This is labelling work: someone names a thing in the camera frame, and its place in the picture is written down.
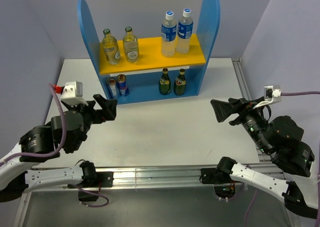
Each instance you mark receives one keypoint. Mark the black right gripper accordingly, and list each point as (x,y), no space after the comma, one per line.
(222,108)

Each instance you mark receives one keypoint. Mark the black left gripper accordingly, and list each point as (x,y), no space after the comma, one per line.
(109,107)

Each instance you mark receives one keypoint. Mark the green Perrier bottle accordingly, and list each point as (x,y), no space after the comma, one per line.
(164,84)
(179,86)

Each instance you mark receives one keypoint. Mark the blue and yellow shelf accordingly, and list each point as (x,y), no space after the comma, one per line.
(143,76)

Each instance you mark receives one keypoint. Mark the Chang soda water bottle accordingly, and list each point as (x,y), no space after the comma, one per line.
(130,45)
(111,47)

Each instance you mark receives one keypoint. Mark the Pocari Sweat bottle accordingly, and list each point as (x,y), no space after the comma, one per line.
(184,32)
(168,34)

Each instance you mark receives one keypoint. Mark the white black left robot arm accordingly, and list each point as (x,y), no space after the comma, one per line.
(40,144)

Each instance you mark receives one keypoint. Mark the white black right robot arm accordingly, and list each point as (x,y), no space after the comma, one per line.
(281,140)

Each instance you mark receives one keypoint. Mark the Red Bull can left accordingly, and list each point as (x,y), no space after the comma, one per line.
(112,87)

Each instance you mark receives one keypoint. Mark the red bull can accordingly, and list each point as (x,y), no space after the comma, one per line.
(112,87)
(122,84)

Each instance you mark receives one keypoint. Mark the Red Bull can right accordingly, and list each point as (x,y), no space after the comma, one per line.
(122,84)

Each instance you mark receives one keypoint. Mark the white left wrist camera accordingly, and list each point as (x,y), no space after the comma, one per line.
(71,93)

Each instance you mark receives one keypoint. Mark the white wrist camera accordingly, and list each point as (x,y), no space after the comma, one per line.
(71,93)
(272,95)

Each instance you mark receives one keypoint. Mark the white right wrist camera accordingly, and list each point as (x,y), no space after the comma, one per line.
(272,95)

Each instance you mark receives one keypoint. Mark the aluminium rail frame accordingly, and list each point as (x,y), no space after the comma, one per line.
(156,151)

